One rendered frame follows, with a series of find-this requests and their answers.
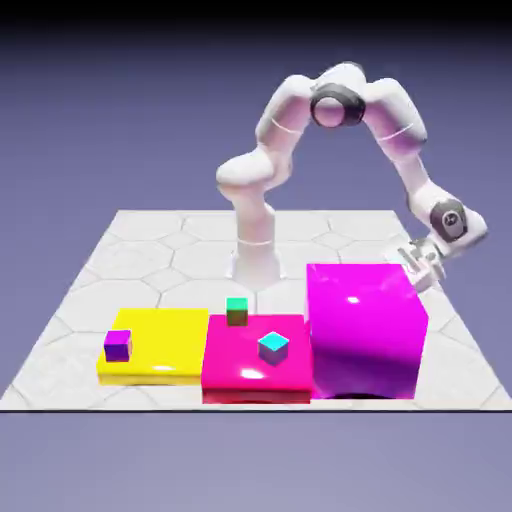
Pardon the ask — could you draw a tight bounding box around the small cyan cube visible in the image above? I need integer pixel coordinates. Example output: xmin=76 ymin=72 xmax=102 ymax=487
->
xmin=257 ymin=330 xmax=291 ymax=368

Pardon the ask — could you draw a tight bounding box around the small purple cube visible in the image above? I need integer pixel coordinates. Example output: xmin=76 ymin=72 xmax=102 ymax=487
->
xmin=103 ymin=329 xmax=134 ymax=364

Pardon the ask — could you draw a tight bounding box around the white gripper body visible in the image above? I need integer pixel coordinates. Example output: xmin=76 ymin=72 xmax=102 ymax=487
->
xmin=394 ymin=246 xmax=448 ymax=293

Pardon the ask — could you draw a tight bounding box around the large yellow box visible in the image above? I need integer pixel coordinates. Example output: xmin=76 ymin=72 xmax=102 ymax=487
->
xmin=96 ymin=307 xmax=210 ymax=387

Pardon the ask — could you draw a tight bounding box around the large pink box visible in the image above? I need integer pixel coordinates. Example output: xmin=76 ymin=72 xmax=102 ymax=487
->
xmin=200 ymin=313 xmax=314 ymax=405

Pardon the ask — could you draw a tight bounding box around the small green cube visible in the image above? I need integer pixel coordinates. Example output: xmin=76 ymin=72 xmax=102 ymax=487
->
xmin=225 ymin=296 xmax=250 ymax=328

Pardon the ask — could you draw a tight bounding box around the large magenta box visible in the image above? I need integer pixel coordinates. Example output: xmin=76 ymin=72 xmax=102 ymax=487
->
xmin=305 ymin=262 xmax=430 ymax=401

